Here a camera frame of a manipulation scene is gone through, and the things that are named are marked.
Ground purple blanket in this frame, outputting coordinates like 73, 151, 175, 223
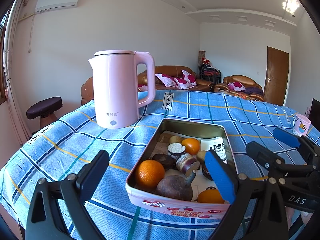
245, 86, 264, 97

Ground pink curtain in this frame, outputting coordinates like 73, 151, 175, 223
4, 0, 32, 143

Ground black television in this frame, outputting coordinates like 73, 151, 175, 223
310, 99, 320, 120

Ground white air conditioner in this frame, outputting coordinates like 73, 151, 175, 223
36, 0, 80, 13

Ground pink cartoon tub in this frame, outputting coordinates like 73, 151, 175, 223
292, 113, 312, 137

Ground brown leather sofa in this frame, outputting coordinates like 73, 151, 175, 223
137, 65, 215, 92

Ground pink electric kettle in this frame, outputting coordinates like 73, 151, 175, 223
88, 50, 157, 129

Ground person's right hand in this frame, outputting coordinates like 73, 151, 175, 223
285, 206, 315, 233

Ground pink tin box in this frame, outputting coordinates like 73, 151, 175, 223
125, 119, 238, 219

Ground dark brown round fruit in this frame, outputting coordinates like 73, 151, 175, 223
152, 153, 175, 170

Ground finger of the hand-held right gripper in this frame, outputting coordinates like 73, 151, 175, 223
273, 127, 320, 167
246, 141, 318, 180

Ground stacked black chairs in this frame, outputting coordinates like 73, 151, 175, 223
199, 65, 222, 84

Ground small tangerine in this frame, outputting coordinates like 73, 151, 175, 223
181, 138, 201, 155

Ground brown wooden door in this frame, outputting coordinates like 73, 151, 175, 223
264, 46, 290, 106

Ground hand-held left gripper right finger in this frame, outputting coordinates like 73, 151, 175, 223
204, 151, 288, 240

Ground brown leather armchair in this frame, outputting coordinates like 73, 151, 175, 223
214, 75, 264, 102
81, 77, 97, 106

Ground purple round fruit with stem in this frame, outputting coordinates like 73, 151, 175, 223
156, 170, 197, 202

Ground large orange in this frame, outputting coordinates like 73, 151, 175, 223
135, 159, 165, 190

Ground air conditioner pipe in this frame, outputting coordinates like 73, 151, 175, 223
19, 11, 38, 53

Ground coffee table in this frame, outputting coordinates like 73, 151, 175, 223
220, 90, 253, 100

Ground printed paper leaflet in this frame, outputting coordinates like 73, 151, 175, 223
156, 132, 228, 195

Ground dark round stool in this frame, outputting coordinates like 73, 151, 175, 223
26, 97, 63, 129

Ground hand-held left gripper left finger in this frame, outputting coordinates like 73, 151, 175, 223
25, 150, 110, 240

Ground blue checked tablecloth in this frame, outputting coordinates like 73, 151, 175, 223
0, 89, 320, 240

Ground medium orange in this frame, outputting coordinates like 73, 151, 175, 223
197, 189, 225, 204

